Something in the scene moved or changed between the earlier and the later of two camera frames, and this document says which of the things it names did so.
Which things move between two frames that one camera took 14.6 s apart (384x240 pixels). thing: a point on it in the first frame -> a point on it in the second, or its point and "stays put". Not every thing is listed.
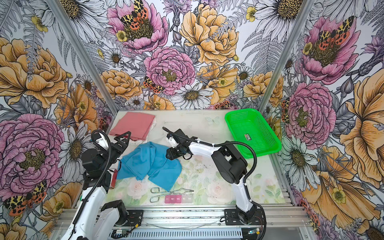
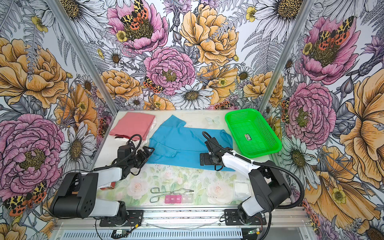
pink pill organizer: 178,199 stays put
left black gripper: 121,149 -> 144,158
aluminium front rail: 202,219 stays put
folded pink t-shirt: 138,124 stays put
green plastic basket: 246,124 stays put
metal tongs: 155,191 stays put
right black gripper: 171,154 -> 206,161
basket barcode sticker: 247,137 stays put
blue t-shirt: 150,159 -> 176,145
